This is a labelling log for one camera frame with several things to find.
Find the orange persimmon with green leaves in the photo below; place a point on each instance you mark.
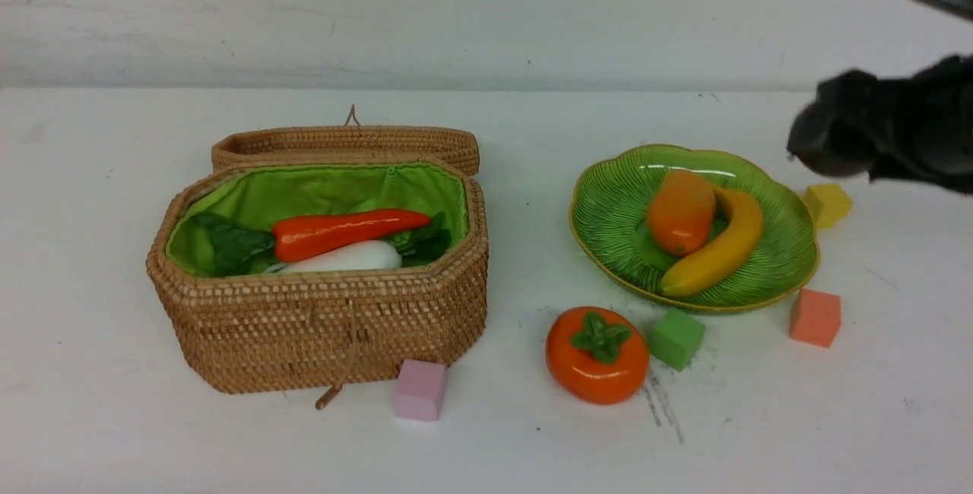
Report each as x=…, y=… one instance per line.
x=597, y=355

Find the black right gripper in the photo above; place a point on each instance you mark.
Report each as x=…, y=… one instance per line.
x=914, y=129

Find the yellow banana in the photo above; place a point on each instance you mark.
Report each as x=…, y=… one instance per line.
x=722, y=256

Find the green foam cube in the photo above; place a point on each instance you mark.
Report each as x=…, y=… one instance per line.
x=675, y=338

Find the red orange chili pepper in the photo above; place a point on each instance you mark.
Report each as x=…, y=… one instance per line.
x=303, y=237

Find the orange mango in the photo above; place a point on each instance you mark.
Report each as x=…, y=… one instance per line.
x=681, y=213

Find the green glass plate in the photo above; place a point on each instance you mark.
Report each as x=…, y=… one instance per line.
x=607, y=220

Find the woven wicker basket green lining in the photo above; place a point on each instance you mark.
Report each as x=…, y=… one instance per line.
x=245, y=323

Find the yellow foam cube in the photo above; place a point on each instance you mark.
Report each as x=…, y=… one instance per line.
x=828, y=204

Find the pink foam cube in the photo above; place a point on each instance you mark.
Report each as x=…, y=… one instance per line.
x=420, y=390

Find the orange foam cube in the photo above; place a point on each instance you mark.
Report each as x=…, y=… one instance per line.
x=815, y=318

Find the white radish with green leaves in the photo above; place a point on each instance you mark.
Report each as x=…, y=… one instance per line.
x=357, y=257

